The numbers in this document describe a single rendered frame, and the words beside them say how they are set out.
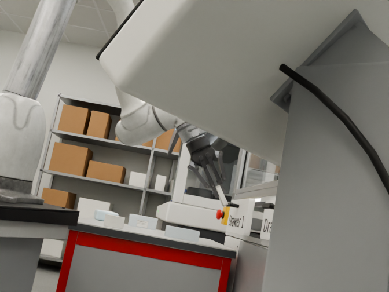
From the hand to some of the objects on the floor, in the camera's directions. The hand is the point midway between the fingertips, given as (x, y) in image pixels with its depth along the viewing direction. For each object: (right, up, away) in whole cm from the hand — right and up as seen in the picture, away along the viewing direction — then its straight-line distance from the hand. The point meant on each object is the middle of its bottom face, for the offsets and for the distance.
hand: (221, 195), depth 147 cm
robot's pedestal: (-75, -75, -42) cm, 114 cm away
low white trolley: (-40, -92, +24) cm, 103 cm away
